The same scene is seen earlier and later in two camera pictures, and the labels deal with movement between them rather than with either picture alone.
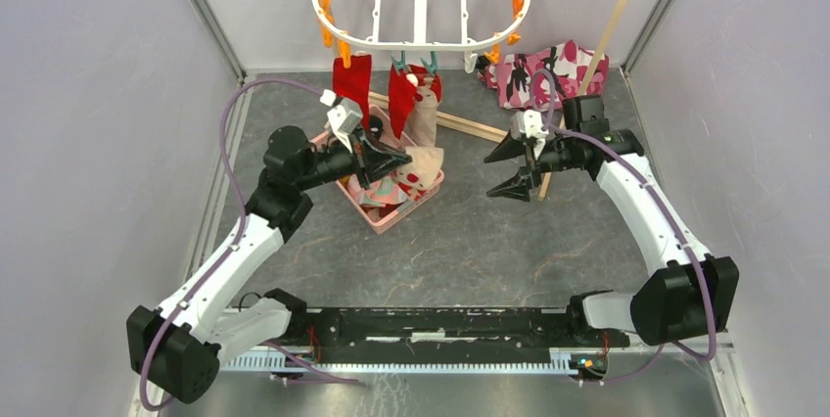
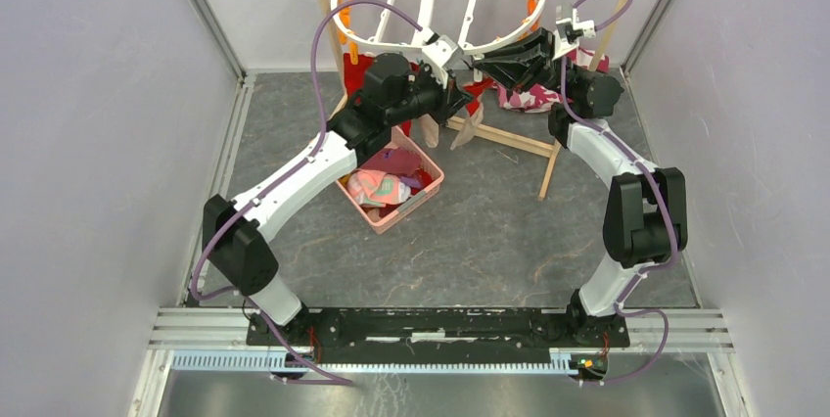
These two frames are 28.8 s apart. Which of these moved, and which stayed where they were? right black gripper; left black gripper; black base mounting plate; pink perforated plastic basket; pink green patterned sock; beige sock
Moved: right black gripper; left black gripper; beige sock
Stayed: pink green patterned sock; black base mounting plate; pink perforated plastic basket
